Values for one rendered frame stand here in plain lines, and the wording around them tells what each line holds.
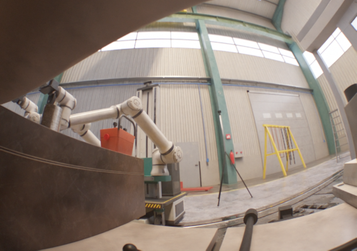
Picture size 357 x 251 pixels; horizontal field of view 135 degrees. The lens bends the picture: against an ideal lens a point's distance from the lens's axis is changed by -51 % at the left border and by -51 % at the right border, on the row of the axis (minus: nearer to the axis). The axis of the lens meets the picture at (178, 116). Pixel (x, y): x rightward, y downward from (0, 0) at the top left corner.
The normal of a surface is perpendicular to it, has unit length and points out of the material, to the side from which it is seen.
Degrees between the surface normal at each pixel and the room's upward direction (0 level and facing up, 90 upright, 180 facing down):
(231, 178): 90
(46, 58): 180
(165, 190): 90
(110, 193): 90
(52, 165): 90
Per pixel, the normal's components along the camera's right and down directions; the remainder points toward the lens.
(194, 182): 0.09, -0.38
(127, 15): 0.05, 0.92
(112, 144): -0.18, -0.25
